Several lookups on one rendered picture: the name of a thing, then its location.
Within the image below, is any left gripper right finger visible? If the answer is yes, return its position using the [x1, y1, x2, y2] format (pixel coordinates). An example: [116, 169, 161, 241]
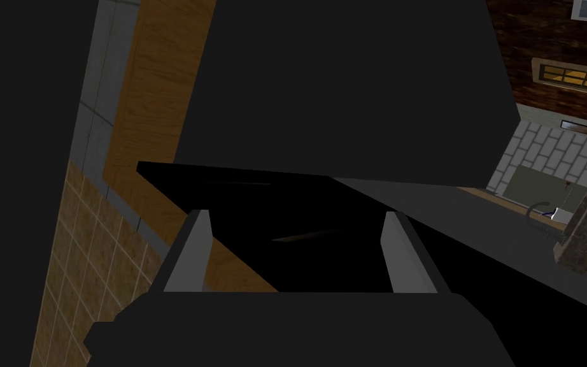
[379, 210, 452, 294]

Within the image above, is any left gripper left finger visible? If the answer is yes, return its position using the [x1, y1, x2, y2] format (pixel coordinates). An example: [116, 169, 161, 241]
[148, 208, 213, 294]

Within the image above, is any window with yellow panes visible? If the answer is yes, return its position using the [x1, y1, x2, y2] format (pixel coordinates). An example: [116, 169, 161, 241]
[531, 57, 587, 99]

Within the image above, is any brown wooden cabinet panel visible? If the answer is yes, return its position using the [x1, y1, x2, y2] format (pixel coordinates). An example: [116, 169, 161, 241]
[102, 0, 279, 294]

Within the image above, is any dark grey appliance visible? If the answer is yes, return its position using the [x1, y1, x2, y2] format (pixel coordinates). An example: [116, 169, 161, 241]
[173, 0, 522, 189]

